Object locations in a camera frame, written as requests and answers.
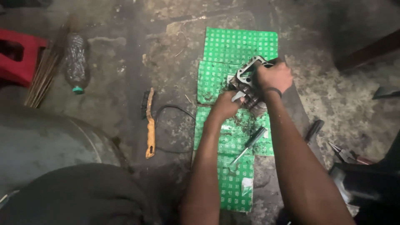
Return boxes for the black tool handle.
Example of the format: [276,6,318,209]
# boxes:
[305,119,325,144]

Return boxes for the dark metal blade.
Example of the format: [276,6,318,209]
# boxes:
[372,86,400,100]

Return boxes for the green patterned flattened carton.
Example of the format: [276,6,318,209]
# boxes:
[191,27,279,213]

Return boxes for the wooden handled wire brush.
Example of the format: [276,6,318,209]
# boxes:
[141,87,156,159]

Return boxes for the black handled screwdriver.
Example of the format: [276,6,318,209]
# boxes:
[230,126,268,165]

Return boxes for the black wrist band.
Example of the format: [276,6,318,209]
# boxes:
[263,87,283,99]

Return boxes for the red handled pliers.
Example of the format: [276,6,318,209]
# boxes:
[328,141,375,165]

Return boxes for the person's right hand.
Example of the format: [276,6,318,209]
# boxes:
[255,58,294,94]

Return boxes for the large grey metal drum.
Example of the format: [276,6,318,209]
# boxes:
[0,106,125,200]

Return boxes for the bundle of broom sticks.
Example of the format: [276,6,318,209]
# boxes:
[24,23,71,109]

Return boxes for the red plastic stool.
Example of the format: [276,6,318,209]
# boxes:
[0,28,48,88]

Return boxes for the black machine part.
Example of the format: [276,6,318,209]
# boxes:
[328,131,400,225]

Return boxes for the dark wooden plank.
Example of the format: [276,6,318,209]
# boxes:
[334,29,400,72]

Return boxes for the grey metal engine cylinder block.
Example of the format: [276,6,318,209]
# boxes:
[227,56,274,117]

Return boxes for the clear plastic bottle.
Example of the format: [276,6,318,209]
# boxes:
[64,32,91,95]

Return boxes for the black cable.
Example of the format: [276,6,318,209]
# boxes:
[154,105,196,154]

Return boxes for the metal scraper blade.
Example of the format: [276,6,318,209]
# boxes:
[231,91,246,103]

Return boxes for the person's dark trousered knee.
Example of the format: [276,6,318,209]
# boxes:
[0,163,157,225]

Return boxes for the person's left hand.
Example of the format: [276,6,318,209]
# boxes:
[210,90,246,122]

